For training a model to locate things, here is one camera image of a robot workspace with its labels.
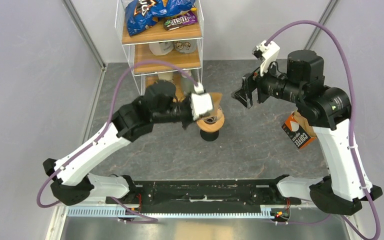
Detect white patterned cup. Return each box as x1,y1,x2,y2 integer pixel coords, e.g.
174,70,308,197
157,72,174,83

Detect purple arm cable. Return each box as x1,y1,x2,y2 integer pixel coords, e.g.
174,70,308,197
265,20,382,240
36,59,201,224

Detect white cartoon mug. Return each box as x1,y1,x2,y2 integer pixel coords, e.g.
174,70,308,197
173,40,198,54

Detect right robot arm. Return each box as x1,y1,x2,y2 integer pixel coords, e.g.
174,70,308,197
232,50,383,216

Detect blue chips bag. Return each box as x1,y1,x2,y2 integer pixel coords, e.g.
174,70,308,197
124,0,195,37

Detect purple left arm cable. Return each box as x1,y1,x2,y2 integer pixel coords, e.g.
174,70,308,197
36,59,201,224

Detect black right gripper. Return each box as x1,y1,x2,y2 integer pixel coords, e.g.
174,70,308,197
231,54,306,109

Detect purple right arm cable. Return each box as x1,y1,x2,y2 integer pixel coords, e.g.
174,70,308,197
265,20,382,240

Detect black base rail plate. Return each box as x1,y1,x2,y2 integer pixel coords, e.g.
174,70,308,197
119,175,302,214

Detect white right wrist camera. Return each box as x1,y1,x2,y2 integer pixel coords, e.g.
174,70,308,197
252,40,280,77

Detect purple candy bag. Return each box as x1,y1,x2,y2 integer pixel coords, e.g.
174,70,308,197
163,10,198,31

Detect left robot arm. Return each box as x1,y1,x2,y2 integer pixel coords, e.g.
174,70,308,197
43,80,222,206

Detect green spray bottle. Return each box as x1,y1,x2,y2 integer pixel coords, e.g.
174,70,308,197
180,69,195,96

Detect white wire wooden shelf rack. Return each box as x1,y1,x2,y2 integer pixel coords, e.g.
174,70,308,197
114,0,204,94

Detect single brown paper filter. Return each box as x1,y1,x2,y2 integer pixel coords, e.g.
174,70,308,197
209,92,223,117

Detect orange coffee filter box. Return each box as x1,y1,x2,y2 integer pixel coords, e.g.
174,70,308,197
281,112,317,149

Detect wooden ring dripper holder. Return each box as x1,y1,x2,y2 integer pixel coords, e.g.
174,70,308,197
196,114,225,132

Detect brown paper coffee filters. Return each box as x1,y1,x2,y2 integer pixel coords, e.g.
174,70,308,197
293,110,312,133

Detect clear glass dripper cone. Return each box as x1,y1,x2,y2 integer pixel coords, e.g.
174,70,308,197
203,106,223,125

